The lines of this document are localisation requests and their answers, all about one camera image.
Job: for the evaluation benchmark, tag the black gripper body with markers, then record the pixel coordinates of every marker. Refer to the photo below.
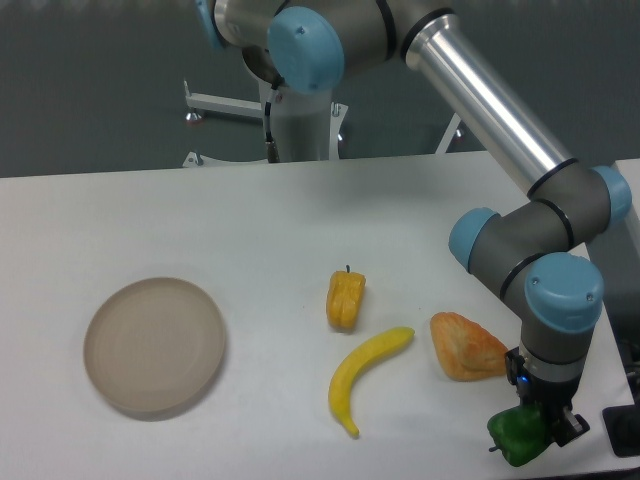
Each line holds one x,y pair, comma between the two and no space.
550,385

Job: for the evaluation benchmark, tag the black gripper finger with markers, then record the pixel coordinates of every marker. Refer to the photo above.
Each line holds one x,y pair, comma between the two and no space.
566,426

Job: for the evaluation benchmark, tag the green toy pepper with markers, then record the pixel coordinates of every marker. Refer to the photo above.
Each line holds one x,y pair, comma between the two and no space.
519,433

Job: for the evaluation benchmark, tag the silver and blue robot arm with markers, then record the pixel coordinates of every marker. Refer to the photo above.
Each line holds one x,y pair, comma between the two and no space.
524,258

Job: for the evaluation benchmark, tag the yellow toy pepper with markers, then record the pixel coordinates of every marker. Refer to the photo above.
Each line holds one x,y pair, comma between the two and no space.
344,298

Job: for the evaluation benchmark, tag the beige round plate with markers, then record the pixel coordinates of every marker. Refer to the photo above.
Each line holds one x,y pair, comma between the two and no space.
154,348

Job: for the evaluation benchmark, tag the black device at table edge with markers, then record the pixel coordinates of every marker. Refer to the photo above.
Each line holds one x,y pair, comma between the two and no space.
622,426

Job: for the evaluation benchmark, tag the orange toy pastry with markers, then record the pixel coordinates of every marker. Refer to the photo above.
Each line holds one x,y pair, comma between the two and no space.
465,350

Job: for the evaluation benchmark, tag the yellow toy banana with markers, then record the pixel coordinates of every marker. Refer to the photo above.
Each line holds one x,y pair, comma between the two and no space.
370,353

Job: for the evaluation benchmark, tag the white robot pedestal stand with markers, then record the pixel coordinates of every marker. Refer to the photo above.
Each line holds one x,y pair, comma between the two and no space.
296,127

